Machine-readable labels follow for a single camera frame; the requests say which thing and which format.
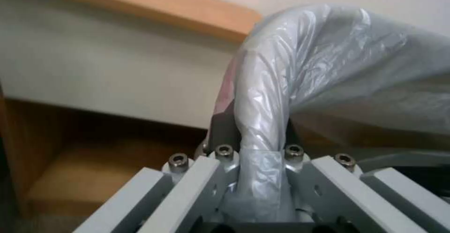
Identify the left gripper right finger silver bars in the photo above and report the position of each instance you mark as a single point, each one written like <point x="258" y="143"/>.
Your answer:
<point x="337" y="188"/>

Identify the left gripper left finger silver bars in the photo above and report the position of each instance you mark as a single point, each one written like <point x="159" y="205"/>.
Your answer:
<point x="197" y="185"/>

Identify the translucent grey garbage bag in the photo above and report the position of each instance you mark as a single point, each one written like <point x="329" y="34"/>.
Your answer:
<point x="316" y="67"/>

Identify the brown wooden cabinet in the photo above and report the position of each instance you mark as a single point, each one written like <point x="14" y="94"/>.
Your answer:
<point x="88" y="151"/>

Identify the light wooden board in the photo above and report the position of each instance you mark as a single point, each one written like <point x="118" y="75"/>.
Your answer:
<point x="168" y="3"/>

